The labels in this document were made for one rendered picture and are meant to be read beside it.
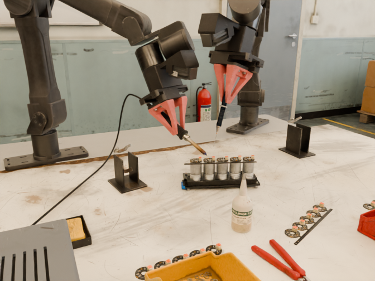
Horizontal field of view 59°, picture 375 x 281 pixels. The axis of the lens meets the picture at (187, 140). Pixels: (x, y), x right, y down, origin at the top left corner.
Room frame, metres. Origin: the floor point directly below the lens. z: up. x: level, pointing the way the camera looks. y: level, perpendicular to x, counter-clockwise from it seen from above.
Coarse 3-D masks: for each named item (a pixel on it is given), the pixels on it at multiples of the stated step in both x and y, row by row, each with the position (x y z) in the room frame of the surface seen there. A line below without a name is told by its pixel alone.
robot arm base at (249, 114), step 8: (248, 112) 1.10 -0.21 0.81; (256, 112) 1.11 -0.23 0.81; (240, 120) 1.13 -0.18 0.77; (248, 120) 1.10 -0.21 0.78; (256, 120) 1.11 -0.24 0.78; (264, 120) 1.18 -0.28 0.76; (232, 128) 1.07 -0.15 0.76; (240, 128) 1.07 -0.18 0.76; (248, 128) 1.07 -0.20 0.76; (256, 128) 1.10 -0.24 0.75
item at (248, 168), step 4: (244, 164) 0.65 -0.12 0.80; (248, 164) 0.65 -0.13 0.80; (252, 164) 0.65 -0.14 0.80; (244, 168) 0.65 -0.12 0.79; (248, 168) 0.65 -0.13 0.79; (252, 168) 0.65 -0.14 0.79; (244, 172) 0.65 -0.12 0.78; (248, 172) 0.65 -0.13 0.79; (252, 172) 0.65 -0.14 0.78; (248, 176) 0.65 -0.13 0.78; (252, 176) 0.65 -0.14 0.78
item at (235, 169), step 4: (236, 160) 0.65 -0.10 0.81; (232, 164) 0.65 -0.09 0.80; (236, 164) 0.64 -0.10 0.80; (240, 164) 0.65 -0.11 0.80; (232, 168) 0.65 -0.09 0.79; (236, 168) 0.64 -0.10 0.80; (240, 168) 0.65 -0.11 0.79; (232, 172) 0.65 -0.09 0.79; (236, 172) 0.64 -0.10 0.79; (240, 172) 0.65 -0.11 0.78; (232, 176) 0.65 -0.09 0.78; (236, 176) 0.64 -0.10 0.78; (240, 176) 0.65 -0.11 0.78
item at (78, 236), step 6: (78, 216) 0.51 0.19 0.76; (72, 222) 0.49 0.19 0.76; (78, 222) 0.49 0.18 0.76; (84, 222) 0.49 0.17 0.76; (72, 228) 0.47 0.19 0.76; (78, 228) 0.47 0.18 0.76; (84, 228) 0.49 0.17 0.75; (72, 234) 0.45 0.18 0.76; (78, 234) 0.45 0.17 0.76; (84, 234) 0.45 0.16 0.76; (72, 240) 0.44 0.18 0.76; (78, 240) 0.44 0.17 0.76; (84, 240) 0.44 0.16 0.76; (90, 240) 0.45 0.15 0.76; (78, 246) 0.44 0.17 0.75
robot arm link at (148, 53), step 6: (150, 42) 0.76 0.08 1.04; (156, 42) 0.76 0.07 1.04; (138, 48) 0.76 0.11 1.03; (144, 48) 0.75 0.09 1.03; (150, 48) 0.75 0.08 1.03; (156, 48) 0.76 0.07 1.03; (138, 54) 0.75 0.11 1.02; (144, 54) 0.74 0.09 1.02; (150, 54) 0.74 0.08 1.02; (156, 54) 0.75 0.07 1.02; (138, 60) 0.75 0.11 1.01; (144, 60) 0.74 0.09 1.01; (150, 60) 0.74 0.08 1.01; (156, 60) 0.74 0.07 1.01; (162, 60) 0.75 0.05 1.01; (144, 66) 0.74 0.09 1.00; (150, 66) 0.73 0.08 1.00
